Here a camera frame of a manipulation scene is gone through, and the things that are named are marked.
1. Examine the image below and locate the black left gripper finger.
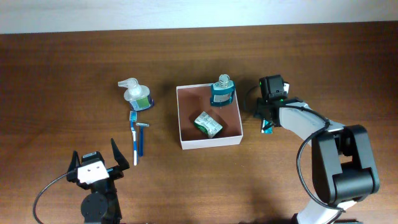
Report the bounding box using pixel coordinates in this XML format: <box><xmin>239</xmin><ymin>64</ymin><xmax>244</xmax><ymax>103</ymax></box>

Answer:
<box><xmin>111</xmin><ymin>138</ymin><xmax>130</xmax><ymax>170</ymax></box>
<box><xmin>68</xmin><ymin>151</ymin><xmax>80</xmax><ymax>173</ymax></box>

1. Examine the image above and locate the teal Colgate toothpaste tube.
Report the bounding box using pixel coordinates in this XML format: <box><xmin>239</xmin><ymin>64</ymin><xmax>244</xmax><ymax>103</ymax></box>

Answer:
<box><xmin>261</xmin><ymin>119</ymin><xmax>274</xmax><ymax>134</ymax></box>

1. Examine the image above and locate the blue Listerine mouthwash bottle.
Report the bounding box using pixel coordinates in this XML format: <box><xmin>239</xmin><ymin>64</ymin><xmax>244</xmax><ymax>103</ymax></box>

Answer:
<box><xmin>210</xmin><ymin>74</ymin><xmax>236</xmax><ymax>107</ymax></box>

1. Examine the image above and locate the white green soap packet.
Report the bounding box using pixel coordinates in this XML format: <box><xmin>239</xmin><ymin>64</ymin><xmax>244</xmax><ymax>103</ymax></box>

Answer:
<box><xmin>193</xmin><ymin>112</ymin><xmax>223</xmax><ymax>139</ymax></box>

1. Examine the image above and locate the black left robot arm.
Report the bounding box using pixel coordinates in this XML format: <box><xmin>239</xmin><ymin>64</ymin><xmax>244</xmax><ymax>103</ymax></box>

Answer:
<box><xmin>67</xmin><ymin>139</ymin><xmax>129</xmax><ymax>223</ymax></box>

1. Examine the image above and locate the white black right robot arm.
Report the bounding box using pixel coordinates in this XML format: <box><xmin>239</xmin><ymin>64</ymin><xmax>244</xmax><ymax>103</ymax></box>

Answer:
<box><xmin>255</xmin><ymin>98</ymin><xmax>381</xmax><ymax>223</ymax></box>

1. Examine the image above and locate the blue disposable razor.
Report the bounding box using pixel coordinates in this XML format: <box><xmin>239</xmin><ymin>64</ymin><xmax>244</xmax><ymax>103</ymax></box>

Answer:
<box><xmin>136</xmin><ymin>123</ymin><xmax>150</xmax><ymax>157</ymax></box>

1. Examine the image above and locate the blue white toothbrush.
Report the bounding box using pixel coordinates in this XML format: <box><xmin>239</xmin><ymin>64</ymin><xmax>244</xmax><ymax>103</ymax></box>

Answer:
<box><xmin>129</xmin><ymin>111</ymin><xmax>138</xmax><ymax>166</ymax></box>

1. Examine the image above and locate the clear pump soap bottle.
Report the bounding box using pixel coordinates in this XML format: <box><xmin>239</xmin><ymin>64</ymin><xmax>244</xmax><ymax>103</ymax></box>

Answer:
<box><xmin>118</xmin><ymin>78</ymin><xmax>154</xmax><ymax>111</ymax></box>

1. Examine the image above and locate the pink open box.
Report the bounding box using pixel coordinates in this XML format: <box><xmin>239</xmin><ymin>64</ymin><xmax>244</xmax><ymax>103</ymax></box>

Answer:
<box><xmin>176</xmin><ymin>83</ymin><xmax>243</xmax><ymax>150</ymax></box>

